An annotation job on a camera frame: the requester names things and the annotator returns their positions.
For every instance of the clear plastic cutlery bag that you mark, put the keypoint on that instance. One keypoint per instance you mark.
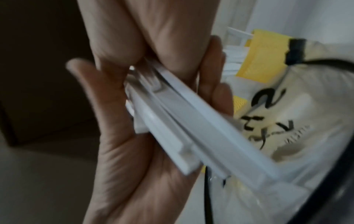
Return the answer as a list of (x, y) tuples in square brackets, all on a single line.
[(304, 131)]

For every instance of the packed bundle of white cutlery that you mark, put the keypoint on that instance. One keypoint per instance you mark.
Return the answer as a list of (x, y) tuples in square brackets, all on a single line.
[(179, 120)]

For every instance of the person's right hand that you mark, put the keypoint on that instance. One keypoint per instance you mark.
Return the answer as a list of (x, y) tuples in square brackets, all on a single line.
[(124, 175)]

